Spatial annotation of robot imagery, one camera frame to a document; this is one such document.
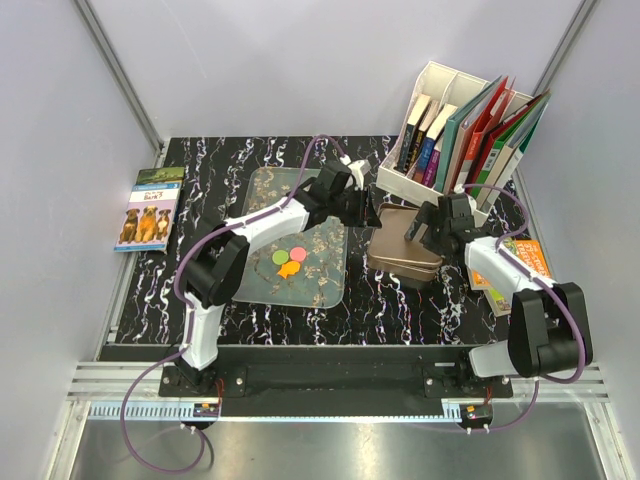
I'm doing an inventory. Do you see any green paperback book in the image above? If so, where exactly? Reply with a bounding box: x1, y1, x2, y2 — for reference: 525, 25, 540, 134
484, 288, 511, 317

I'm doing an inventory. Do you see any pink round cookie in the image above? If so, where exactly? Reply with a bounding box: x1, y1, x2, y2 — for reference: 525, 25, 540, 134
289, 246, 307, 263

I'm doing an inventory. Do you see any blue paperback book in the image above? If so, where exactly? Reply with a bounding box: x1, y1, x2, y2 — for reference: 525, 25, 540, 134
407, 100, 440, 183

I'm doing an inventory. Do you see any green round cookie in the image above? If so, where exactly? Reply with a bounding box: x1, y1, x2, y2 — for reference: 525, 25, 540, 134
272, 250, 289, 265

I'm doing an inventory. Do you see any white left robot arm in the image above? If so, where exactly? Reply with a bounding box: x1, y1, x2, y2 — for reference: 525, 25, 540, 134
171, 156, 381, 396

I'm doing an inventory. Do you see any purple paperback book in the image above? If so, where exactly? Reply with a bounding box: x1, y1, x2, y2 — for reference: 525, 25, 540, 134
421, 103, 457, 187

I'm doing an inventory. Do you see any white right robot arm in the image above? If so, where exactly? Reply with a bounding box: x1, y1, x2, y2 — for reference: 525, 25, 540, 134
405, 193, 593, 397

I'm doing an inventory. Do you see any white book organizer rack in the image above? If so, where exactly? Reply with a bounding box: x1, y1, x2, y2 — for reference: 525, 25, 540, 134
376, 61, 489, 205

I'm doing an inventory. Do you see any red hardcover book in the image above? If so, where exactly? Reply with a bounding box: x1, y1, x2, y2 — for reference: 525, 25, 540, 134
451, 76, 515, 188

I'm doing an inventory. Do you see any green hardcover book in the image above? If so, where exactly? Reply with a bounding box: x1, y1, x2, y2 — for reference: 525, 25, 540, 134
468, 89, 550, 209

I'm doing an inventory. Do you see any rose gold tin lid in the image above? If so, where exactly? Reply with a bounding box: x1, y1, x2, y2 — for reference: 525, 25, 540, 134
367, 203, 442, 265

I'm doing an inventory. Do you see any floral blossom serving tray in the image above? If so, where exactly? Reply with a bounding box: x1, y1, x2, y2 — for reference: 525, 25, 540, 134
233, 167, 348, 308

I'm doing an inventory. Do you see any orange fish shaped cookie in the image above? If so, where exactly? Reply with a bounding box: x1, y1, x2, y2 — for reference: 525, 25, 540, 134
277, 261, 301, 279

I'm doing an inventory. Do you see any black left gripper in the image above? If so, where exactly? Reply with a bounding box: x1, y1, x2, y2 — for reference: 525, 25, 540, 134
328, 186, 382, 229

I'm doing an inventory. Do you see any green landscape book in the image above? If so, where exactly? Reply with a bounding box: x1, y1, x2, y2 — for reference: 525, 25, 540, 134
136, 167, 185, 185

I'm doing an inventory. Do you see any black paperback book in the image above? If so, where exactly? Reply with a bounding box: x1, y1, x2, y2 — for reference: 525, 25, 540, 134
395, 94, 431, 174

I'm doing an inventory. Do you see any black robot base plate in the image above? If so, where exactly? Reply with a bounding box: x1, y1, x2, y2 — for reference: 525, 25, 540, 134
159, 345, 513, 421

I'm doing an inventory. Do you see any rose gold cookie tin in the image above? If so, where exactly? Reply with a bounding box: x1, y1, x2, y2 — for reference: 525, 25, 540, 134
367, 258, 441, 289

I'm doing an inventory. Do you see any dog picture book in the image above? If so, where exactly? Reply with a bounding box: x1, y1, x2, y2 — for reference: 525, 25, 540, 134
114, 182, 182, 252

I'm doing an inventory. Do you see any teal hardcover book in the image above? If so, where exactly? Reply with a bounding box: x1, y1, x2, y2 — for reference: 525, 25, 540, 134
433, 72, 505, 193

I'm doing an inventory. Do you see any orange treehouse book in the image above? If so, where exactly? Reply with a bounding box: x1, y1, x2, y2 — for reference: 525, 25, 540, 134
467, 237, 551, 290

